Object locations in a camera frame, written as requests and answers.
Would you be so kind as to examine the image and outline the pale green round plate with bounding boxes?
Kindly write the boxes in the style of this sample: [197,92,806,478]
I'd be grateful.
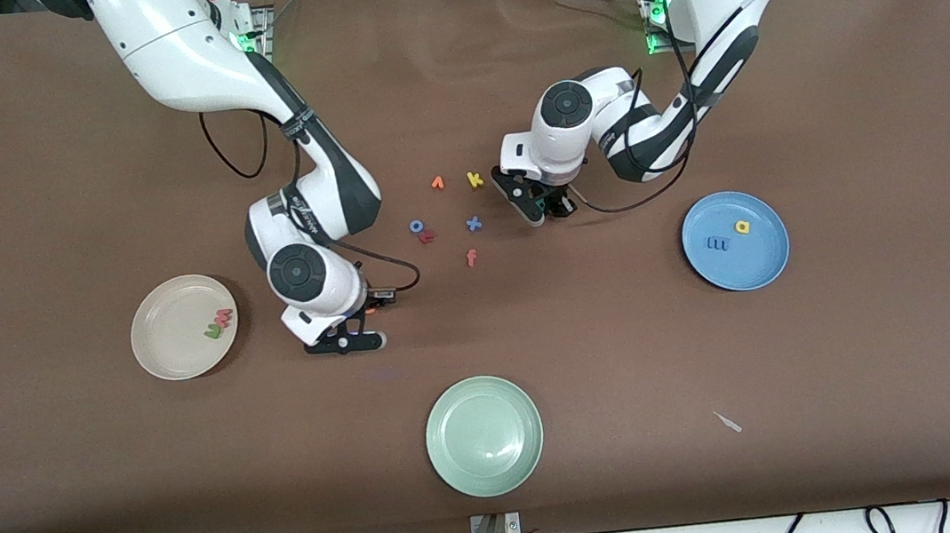
[419,370,551,505]

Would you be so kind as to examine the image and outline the beige round plate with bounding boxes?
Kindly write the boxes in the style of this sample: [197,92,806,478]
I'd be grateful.
[124,269,245,386]

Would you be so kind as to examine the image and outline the blue round plate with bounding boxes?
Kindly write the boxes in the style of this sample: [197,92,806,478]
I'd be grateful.
[676,184,795,298]

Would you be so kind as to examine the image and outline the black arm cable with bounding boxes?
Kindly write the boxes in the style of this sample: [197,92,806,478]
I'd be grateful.
[547,0,754,220]
[198,87,423,316]

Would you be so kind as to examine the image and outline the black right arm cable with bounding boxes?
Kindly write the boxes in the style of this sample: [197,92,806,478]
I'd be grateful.
[198,87,423,316]

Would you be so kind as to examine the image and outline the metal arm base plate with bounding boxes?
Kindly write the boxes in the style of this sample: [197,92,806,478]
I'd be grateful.
[637,0,677,57]
[236,4,277,61]

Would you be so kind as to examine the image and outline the brown table cover sheet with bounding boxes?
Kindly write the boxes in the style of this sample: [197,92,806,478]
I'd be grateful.
[0,0,950,533]

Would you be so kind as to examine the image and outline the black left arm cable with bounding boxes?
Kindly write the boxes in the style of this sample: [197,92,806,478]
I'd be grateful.
[547,0,754,220]

